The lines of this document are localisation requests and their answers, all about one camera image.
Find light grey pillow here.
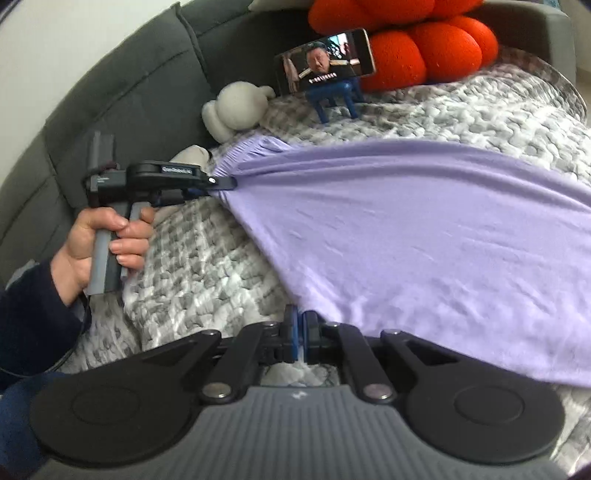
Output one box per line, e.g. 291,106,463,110
248,0,315,12

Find purple pants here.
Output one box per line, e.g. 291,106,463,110
210,135,591,388

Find blue phone stand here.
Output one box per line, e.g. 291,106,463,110
305,76,365,124

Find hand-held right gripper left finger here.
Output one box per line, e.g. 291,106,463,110
140,305,299,402

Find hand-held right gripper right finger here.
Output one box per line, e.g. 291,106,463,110
300,312,463,403

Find smartphone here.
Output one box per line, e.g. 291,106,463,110
273,28,377,95

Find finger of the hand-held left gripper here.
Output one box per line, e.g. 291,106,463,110
195,175,239,193

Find grey checked quilted blanket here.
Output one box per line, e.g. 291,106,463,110
60,46,591,462

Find beige folded cloth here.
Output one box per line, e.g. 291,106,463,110
170,144,214,169

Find person's left forearm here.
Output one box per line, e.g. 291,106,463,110
0,261,93,393

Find orange knot cushion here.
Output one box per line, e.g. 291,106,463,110
308,0,499,92

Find white plush toy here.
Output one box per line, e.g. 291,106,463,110
202,80,276,144

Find person's left hand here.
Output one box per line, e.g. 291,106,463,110
50,206,156,308

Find dark grey sofa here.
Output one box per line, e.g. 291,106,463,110
0,0,578,287

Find person's leg in blue jeans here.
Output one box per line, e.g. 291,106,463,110
0,371,70,480

